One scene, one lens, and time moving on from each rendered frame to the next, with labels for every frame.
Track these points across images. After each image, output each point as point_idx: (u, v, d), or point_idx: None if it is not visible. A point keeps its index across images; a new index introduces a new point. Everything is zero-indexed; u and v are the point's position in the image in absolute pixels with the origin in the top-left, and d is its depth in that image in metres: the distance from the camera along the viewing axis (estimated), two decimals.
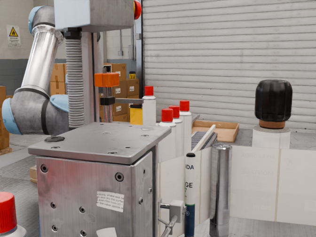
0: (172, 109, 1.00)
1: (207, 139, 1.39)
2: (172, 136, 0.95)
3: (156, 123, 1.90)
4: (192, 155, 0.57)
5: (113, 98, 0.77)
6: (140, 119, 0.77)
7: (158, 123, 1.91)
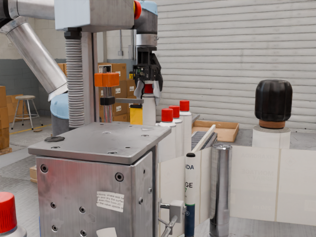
0: (172, 109, 1.00)
1: (207, 139, 1.39)
2: (172, 136, 0.95)
3: (156, 123, 1.90)
4: (192, 155, 0.57)
5: (113, 98, 0.77)
6: (140, 119, 0.77)
7: (158, 123, 1.91)
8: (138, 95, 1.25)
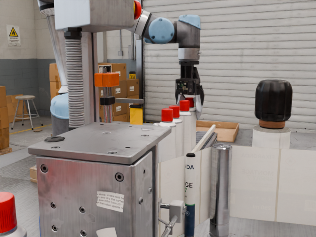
0: (172, 109, 1.00)
1: (207, 139, 1.39)
2: (172, 136, 0.95)
3: (156, 123, 1.90)
4: (192, 155, 0.57)
5: (113, 98, 0.77)
6: (140, 119, 0.77)
7: (158, 123, 1.91)
8: None
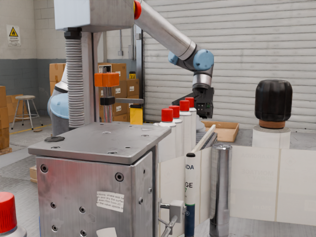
0: (172, 109, 1.00)
1: (207, 139, 1.39)
2: (172, 136, 0.95)
3: (156, 123, 1.90)
4: (192, 155, 0.57)
5: (113, 98, 0.77)
6: (140, 119, 0.77)
7: (158, 123, 1.91)
8: None
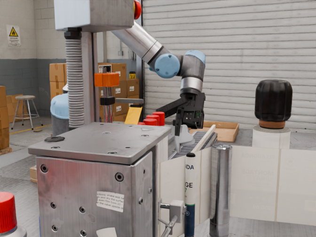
0: (149, 123, 0.78)
1: (207, 139, 1.39)
2: None
3: None
4: (192, 155, 0.57)
5: (113, 98, 0.77)
6: (137, 117, 0.74)
7: None
8: (180, 141, 1.10)
